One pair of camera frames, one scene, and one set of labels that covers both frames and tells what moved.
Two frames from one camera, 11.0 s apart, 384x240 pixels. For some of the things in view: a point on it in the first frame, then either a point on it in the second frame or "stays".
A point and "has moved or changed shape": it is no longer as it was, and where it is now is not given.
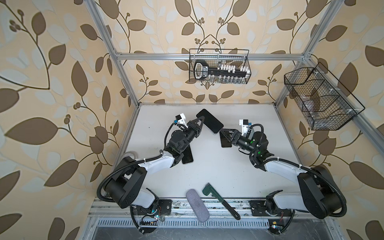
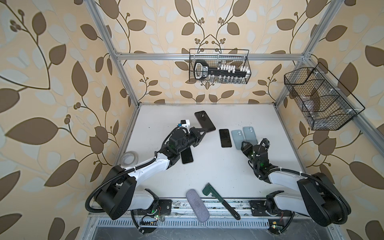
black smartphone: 210,121 has moved or changed shape
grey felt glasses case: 198,207 stays
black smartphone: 188,156 stays
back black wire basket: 219,66 stays
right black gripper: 235,137 -> 247,148
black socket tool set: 222,73 stays
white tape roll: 132,154 stays
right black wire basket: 325,103 stays
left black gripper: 193,128 -> 193,135
